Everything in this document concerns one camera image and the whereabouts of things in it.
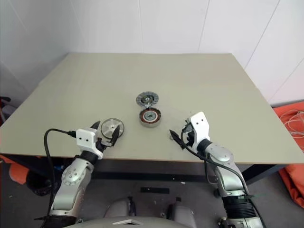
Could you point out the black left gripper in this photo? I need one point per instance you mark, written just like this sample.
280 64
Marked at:
107 144

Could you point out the black lumpy object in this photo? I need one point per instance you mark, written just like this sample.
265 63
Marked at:
40 185

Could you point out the orange fabric bag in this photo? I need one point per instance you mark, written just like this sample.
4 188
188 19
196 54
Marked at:
285 114

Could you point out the grey rounded knee cover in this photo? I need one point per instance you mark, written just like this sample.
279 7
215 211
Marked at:
118 207
183 212

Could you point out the black flat strip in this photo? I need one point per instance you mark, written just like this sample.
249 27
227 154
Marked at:
154 190

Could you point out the grey robot torso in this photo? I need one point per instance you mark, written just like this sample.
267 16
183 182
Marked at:
152 224

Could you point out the grey tripod stand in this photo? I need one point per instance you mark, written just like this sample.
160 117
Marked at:
6 99

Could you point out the dark table frame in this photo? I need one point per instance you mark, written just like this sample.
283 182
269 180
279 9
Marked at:
142 169

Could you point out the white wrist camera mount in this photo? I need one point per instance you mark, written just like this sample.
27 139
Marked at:
85 139
200 123

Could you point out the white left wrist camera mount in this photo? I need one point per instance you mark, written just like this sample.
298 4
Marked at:
85 139

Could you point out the silver disc rotor plate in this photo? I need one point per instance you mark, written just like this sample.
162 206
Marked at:
109 127

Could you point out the motor stator with copper coils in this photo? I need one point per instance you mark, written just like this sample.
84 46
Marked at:
154 123

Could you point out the small black block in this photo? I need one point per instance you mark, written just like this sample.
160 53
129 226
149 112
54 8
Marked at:
178 199

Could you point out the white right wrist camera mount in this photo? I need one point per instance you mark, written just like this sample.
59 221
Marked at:
200 123

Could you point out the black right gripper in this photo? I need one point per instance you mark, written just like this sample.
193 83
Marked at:
188 139

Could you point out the orange fabric bundle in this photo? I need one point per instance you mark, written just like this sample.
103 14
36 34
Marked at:
17 173

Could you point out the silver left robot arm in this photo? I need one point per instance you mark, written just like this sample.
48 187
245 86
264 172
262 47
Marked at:
71 175

